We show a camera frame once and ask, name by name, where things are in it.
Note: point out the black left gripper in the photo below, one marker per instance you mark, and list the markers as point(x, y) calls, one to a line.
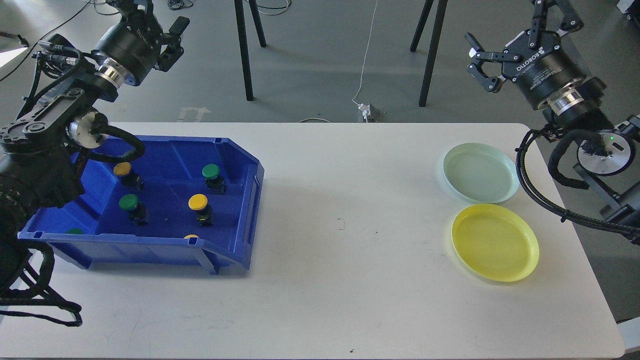
point(130, 49)

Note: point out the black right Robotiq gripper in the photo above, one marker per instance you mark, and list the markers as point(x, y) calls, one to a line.
point(536, 63)

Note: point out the yellow button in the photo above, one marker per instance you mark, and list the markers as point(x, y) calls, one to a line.
point(199, 204)
point(127, 176)

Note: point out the green button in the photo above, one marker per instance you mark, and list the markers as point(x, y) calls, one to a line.
point(136, 210)
point(214, 180)

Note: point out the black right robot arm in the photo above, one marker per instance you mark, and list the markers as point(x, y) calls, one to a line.
point(588, 146)

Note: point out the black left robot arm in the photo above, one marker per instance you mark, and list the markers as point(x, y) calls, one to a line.
point(58, 130)

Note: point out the light green plate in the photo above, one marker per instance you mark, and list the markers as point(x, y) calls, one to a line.
point(479, 173)

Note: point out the yellow plate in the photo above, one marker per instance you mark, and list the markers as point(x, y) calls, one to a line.
point(495, 243)

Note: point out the green button front corner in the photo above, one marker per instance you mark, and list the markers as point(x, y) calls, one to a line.
point(75, 231)

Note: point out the black tripod left legs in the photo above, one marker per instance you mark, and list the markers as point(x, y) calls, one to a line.
point(243, 41)

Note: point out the black tripod legs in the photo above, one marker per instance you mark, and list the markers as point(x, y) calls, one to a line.
point(243, 41)
point(435, 38)

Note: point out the black tripod right legs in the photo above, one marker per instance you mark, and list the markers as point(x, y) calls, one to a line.
point(435, 38)

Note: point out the blue plastic bin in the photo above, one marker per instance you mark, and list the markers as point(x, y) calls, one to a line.
point(171, 171)

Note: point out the white power adapter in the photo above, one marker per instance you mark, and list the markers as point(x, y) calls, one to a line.
point(368, 113)

